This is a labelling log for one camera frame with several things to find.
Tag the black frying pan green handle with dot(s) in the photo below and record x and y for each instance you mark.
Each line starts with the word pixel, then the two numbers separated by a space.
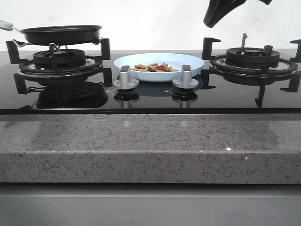
pixel 62 35

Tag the black gas burner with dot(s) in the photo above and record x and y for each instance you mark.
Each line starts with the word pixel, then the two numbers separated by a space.
pixel 65 58
pixel 251 58

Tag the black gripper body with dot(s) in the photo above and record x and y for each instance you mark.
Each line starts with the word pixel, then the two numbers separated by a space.
pixel 267 2

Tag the black left gas burner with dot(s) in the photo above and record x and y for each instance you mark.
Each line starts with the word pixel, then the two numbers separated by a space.
pixel 65 58

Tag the light blue plate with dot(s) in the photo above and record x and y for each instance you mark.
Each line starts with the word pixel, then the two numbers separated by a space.
pixel 176 61

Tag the silver right stove knob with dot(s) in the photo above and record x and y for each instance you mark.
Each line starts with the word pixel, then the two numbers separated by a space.
pixel 186 81

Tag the black right gas burner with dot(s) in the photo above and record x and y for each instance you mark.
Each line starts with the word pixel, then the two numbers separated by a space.
pixel 251 58

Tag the black left pan support grate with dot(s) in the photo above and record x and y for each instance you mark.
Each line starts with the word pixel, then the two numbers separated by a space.
pixel 58 77

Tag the black glass gas cooktop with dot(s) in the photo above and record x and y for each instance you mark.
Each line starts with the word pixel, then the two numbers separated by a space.
pixel 216 93

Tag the silver stove knob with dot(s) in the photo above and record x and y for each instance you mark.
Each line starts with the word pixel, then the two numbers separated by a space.
pixel 186 81
pixel 125 80

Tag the brown meat pieces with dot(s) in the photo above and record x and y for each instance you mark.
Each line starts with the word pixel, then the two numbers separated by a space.
pixel 154 67

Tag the black pan support grate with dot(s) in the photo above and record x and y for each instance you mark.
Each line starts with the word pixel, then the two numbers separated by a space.
pixel 58 77
pixel 274 69

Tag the silver left stove knob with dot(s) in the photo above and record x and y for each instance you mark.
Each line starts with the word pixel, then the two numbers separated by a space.
pixel 125 80

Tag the black right pan support grate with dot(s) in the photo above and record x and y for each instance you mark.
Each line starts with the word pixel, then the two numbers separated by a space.
pixel 274 69

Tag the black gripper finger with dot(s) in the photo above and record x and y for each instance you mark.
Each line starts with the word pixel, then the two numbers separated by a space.
pixel 229 8
pixel 208 19

